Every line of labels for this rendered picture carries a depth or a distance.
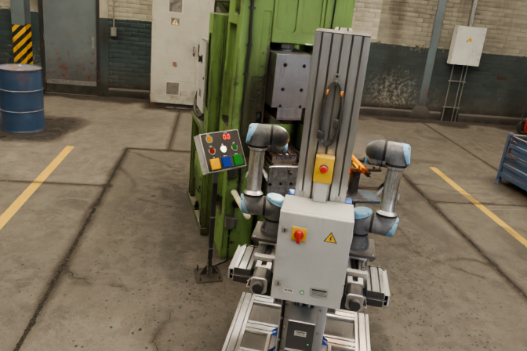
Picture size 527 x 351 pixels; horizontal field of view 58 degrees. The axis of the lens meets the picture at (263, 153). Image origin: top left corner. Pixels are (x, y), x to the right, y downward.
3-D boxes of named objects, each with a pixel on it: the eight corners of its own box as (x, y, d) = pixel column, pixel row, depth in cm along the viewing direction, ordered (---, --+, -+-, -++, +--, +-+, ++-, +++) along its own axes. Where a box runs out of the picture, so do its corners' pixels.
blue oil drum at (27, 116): (38, 135, 672) (34, 71, 645) (-7, 132, 665) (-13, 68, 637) (51, 124, 728) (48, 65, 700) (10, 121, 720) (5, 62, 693)
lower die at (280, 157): (295, 163, 380) (296, 153, 377) (271, 164, 374) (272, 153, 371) (279, 146, 418) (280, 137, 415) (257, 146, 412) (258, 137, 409)
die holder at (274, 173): (308, 217, 393) (314, 166, 379) (263, 218, 382) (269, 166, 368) (286, 189, 443) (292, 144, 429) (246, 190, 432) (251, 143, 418)
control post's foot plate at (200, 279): (224, 281, 376) (225, 271, 373) (196, 284, 369) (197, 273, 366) (219, 266, 395) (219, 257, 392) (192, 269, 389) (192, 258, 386)
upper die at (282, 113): (300, 120, 369) (302, 108, 366) (276, 120, 363) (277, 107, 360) (283, 106, 407) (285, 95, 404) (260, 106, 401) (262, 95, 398)
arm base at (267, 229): (283, 239, 280) (285, 223, 277) (258, 235, 282) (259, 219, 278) (286, 227, 294) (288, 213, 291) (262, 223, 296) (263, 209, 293)
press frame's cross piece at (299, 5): (321, 46, 368) (329, -20, 354) (270, 42, 356) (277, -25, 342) (301, 39, 408) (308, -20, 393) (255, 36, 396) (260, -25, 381)
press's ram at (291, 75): (318, 108, 370) (325, 56, 357) (270, 107, 359) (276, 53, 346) (299, 96, 408) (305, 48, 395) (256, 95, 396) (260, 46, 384)
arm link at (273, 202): (284, 222, 279) (287, 200, 275) (261, 219, 279) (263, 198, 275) (284, 213, 290) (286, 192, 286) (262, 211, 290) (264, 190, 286)
